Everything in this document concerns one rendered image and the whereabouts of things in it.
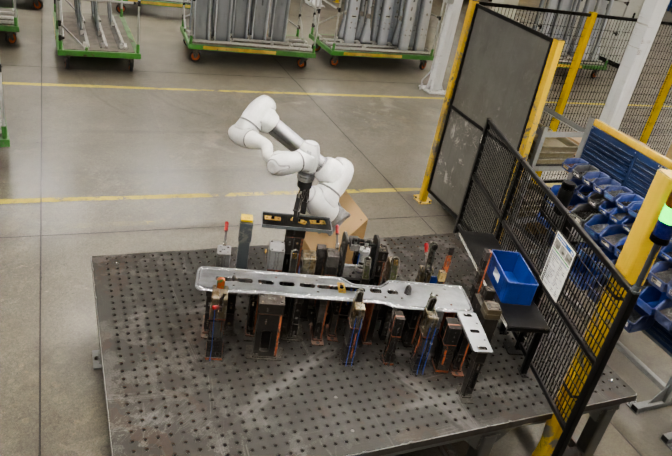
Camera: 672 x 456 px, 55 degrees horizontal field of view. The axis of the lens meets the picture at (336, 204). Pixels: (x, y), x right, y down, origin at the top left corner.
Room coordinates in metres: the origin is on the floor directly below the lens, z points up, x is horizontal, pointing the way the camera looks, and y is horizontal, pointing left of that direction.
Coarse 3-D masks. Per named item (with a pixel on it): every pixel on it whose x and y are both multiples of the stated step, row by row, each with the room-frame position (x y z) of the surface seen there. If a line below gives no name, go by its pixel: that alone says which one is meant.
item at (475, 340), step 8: (464, 312) 2.62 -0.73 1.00; (472, 312) 2.63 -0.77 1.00; (464, 320) 2.56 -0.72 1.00; (472, 320) 2.57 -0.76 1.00; (464, 328) 2.49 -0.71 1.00; (472, 328) 2.50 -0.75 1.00; (480, 328) 2.52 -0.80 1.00; (472, 336) 2.44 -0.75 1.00; (480, 336) 2.45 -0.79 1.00; (472, 344) 2.38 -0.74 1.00; (480, 344) 2.39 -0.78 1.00; (488, 344) 2.40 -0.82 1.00
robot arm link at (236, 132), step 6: (240, 120) 3.30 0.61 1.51; (246, 120) 3.29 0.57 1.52; (234, 126) 3.30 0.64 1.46; (240, 126) 3.27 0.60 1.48; (246, 126) 3.26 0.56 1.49; (252, 126) 3.28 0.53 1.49; (228, 132) 3.31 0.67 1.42; (234, 132) 3.26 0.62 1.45; (240, 132) 3.23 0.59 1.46; (246, 132) 3.22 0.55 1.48; (258, 132) 3.32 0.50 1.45; (234, 138) 3.24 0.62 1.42; (240, 138) 3.21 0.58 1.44; (240, 144) 3.22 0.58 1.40
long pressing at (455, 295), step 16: (208, 272) 2.55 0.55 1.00; (224, 272) 2.57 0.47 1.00; (240, 272) 2.60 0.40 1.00; (256, 272) 2.62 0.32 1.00; (272, 272) 2.64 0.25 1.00; (208, 288) 2.43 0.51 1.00; (224, 288) 2.45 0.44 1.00; (240, 288) 2.47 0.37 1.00; (256, 288) 2.49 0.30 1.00; (272, 288) 2.52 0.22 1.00; (288, 288) 2.54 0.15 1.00; (304, 288) 2.57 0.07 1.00; (320, 288) 2.59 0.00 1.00; (368, 288) 2.67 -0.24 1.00; (384, 288) 2.70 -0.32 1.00; (400, 288) 2.72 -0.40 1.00; (416, 288) 2.75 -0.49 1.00; (432, 288) 2.78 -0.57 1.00; (448, 288) 2.81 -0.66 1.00; (384, 304) 2.57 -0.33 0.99; (400, 304) 2.59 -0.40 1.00; (416, 304) 2.61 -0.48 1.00; (448, 304) 2.66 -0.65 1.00; (464, 304) 2.69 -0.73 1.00
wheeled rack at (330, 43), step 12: (324, 0) 10.47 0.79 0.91; (312, 24) 10.78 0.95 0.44; (336, 24) 9.97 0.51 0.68; (312, 36) 10.67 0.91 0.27; (324, 36) 10.76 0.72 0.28; (336, 36) 10.65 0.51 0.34; (312, 48) 10.72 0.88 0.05; (324, 48) 10.19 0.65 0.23; (336, 48) 10.08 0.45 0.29; (348, 48) 10.17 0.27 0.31; (360, 48) 10.29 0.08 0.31; (372, 48) 10.43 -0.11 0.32; (384, 48) 10.73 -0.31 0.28; (396, 48) 10.67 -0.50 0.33; (408, 48) 11.00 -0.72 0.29; (432, 48) 10.85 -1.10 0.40; (336, 60) 10.08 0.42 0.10; (420, 60) 10.85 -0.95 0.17
